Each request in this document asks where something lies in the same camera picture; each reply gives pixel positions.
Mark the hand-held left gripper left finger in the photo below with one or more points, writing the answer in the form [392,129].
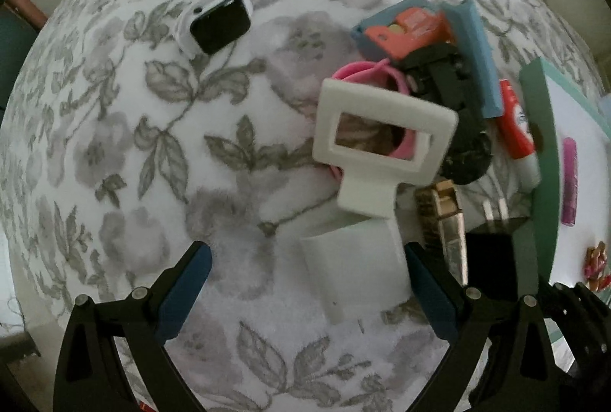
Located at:
[184,292]

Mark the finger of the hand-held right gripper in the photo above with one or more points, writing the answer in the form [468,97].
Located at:
[587,326]

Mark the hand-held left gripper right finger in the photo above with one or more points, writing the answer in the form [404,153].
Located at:
[432,292]

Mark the black charger adapter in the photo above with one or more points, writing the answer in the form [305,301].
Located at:
[491,264]

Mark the white charger adapter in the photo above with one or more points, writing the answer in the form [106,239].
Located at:
[353,269]

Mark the white plastic frame stand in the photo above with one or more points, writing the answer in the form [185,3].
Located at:
[363,197]

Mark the teal box with white inside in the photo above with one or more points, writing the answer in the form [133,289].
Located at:
[544,154]

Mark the black toy car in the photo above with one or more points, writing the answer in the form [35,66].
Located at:
[453,87]

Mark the pink watch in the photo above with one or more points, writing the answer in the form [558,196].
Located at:
[363,70]

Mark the white smartwatch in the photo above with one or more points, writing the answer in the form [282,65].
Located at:
[219,25]

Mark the small orange toy figure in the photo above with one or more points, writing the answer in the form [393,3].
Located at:
[596,266]

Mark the gold metallic rectangular object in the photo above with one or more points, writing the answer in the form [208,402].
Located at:
[451,230]

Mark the purple plastic stick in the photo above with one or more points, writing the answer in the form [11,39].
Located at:
[569,183]

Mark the grey floral blanket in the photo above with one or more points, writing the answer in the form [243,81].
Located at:
[119,154]

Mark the red and white tube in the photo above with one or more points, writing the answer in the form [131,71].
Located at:
[515,130]

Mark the orange and blue box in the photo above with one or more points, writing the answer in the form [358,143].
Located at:
[410,28]

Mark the brown wooden rail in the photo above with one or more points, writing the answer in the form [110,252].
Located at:
[26,6]

